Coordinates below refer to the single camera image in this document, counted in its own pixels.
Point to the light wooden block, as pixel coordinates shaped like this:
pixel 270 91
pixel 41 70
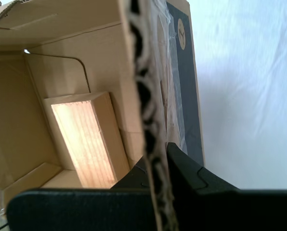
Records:
pixel 85 139

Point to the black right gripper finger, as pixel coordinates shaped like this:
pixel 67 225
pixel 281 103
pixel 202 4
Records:
pixel 229 211
pixel 85 211

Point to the brown cardboard box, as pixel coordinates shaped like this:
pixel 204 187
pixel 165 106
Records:
pixel 61 72

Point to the white plastic table cover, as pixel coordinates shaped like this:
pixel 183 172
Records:
pixel 249 96

